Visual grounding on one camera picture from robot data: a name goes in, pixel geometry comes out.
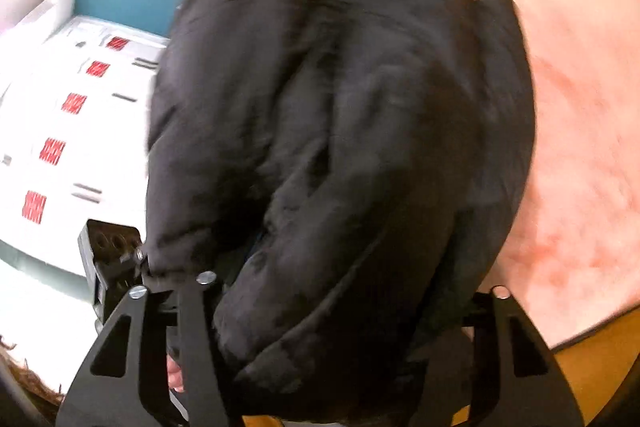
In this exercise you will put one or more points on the white wardrobe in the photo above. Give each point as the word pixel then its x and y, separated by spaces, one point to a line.
pixel 74 121

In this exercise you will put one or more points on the orange bed cover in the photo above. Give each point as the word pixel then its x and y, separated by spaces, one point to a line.
pixel 573 256

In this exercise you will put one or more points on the black puffer jacket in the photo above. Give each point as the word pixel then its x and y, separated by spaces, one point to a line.
pixel 351 169

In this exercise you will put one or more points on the person's left hand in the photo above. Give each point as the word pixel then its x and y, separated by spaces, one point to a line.
pixel 174 375

